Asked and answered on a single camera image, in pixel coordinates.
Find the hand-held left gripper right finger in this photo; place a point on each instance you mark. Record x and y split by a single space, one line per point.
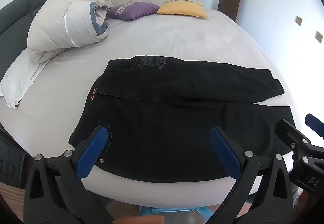
224 150

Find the rolled white duvet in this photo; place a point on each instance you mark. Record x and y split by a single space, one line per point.
63 24

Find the bed with white sheet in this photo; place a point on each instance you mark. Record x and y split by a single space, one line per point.
177 36

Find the white pillow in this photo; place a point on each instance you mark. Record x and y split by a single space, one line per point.
17 79

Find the blue plastic stool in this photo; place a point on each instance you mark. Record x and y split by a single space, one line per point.
174 215

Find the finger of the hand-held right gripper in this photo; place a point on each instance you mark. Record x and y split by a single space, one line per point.
313 122
291 132

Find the grey padded headboard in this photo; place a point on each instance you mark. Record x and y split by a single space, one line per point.
15 11

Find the black denim pants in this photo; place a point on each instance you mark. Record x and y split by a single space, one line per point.
164 132

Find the dark nightstand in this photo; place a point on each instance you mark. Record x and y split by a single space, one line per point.
10 160

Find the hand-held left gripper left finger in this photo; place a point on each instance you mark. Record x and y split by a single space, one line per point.
93 150

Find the wall socket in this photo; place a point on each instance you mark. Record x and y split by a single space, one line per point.
319 36
299 20

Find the purple cushion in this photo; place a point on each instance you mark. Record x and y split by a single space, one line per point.
131 10

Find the yellow cushion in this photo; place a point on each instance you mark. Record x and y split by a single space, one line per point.
182 8

